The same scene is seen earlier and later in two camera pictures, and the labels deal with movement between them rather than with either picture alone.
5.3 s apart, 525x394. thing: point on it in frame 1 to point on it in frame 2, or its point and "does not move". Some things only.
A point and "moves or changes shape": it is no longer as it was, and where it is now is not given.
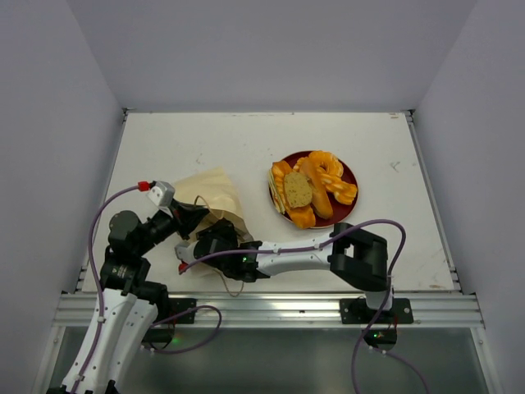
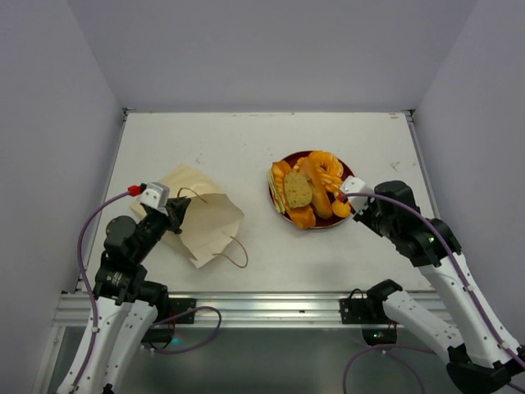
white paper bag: [211, 189] moves or changes shape
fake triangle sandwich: [273, 189] does not move
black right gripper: [214, 240] to [362, 214]
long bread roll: [321, 202] does not move
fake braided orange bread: [301, 217] does not move
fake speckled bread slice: [298, 189] does not move
